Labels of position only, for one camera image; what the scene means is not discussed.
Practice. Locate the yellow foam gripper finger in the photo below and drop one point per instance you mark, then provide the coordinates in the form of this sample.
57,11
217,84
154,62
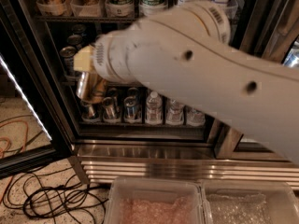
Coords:
83,60

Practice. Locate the tall orange gold can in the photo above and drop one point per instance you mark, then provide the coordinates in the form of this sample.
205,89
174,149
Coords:
91,88

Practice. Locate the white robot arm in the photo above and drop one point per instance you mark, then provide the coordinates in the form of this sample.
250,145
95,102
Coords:
183,54

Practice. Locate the silver blue can front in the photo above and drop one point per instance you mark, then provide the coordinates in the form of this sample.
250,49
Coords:
67,54

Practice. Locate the silver blue can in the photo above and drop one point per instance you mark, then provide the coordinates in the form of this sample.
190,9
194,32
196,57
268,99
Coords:
75,41
67,54

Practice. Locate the small silver can left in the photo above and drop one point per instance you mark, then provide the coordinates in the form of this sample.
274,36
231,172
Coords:
89,113

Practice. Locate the small silver can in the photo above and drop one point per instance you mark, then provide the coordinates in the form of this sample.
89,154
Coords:
89,113
111,113

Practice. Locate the small silver can middle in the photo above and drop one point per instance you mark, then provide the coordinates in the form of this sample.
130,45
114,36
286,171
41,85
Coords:
111,113

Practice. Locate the green white tall can left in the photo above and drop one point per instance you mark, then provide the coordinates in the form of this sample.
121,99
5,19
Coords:
120,8

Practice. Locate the small blue can right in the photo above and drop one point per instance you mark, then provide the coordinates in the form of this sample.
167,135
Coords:
132,111

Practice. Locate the open fridge glass door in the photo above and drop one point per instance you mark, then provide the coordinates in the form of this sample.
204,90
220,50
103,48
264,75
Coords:
19,62

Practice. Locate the steel fridge base grille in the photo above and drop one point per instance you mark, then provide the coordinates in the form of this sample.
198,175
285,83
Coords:
103,163

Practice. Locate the water bottle left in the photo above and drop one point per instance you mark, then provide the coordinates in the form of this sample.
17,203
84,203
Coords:
154,106

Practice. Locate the water bottle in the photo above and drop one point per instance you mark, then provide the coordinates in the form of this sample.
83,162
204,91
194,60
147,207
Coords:
174,112
154,106
195,117

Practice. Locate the water bottle middle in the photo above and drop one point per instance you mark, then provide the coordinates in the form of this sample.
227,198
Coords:
174,112

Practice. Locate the water bottle right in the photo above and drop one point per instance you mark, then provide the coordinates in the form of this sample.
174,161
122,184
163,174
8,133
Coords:
195,117

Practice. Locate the clear bin pink contents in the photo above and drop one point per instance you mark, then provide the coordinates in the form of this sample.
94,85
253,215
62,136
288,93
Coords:
153,201

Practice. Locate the top wire shelf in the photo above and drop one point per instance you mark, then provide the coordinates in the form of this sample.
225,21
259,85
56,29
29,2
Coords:
84,19

